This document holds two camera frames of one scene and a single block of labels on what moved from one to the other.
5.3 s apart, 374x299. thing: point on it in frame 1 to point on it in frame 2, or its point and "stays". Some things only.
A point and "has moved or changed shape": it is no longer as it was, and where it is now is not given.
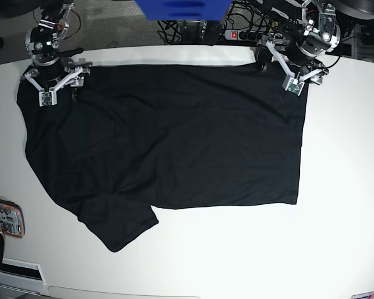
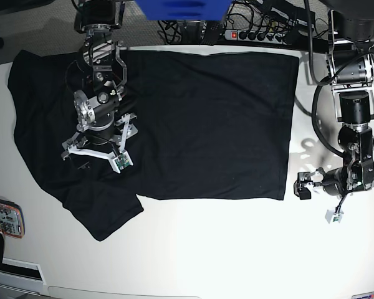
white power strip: (242, 35) stays
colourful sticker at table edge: (366, 295) stays
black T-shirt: (171, 136) has moved or changed shape
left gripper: (47, 70) to (105, 137)
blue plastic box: (185, 10) stays
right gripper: (289, 48) to (335, 182)
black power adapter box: (212, 33) stays
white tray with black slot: (21, 276) stays
